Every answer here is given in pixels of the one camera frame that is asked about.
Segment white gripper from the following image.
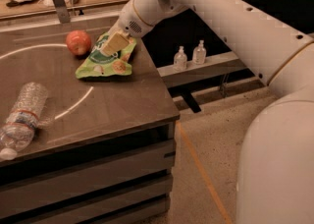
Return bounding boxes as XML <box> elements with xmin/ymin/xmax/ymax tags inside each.
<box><xmin>99</xmin><ymin>0</ymin><xmax>153</xmax><ymax>56</ymax></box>

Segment green rice chip bag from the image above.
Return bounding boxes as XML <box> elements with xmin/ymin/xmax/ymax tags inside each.
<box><xmin>76</xmin><ymin>32</ymin><xmax>136</xmax><ymax>80</ymax></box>

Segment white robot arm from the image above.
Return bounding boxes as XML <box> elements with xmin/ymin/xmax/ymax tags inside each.
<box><xmin>103</xmin><ymin>0</ymin><xmax>314</xmax><ymax>224</ymax></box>

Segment red apple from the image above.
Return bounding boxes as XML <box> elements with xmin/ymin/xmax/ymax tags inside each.
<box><xmin>66</xmin><ymin>30</ymin><xmax>91</xmax><ymax>56</ymax></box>

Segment left clear sanitizer bottle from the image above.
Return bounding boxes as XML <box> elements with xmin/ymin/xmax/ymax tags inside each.
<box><xmin>174</xmin><ymin>46</ymin><xmax>187</xmax><ymax>71</ymax></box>

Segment clear sanitizer bottle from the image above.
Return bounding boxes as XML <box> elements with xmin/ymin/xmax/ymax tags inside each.
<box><xmin>192</xmin><ymin>40</ymin><xmax>206</xmax><ymax>65</ymax></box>
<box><xmin>174</xmin><ymin>46</ymin><xmax>187</xmax><ymax>71</ymax></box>

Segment right clear sanitizer bottle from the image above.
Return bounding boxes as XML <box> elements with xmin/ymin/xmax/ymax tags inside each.
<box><xmin>192</xmin><ymin>40</ymin><xmax>206</xmax><ymax>65</ymax></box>

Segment dark wooden slatted table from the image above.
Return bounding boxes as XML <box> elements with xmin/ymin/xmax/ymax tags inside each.
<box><xmin>0</xmin><ymin>18</ymin><xmax>180</xmax><ymax>224</ymax></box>

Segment clear plastic water bottle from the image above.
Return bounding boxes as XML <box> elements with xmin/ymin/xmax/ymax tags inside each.
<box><xmin>0</xmin><ymin>83</ymin><xmax>48</xmax><ymax>160</ymax></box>

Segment left metal bracket post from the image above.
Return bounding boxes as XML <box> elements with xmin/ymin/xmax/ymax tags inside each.
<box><xmin>52</xmin><ymin>0</ymin><xmax>71</xmax><ymax>24</ymax></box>

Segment grey metal rail shelf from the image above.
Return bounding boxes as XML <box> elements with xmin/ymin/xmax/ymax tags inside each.
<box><xmin>158</xmin><ymin>52</ymin><xmax>246</xmax><ymax>88</ymax></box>

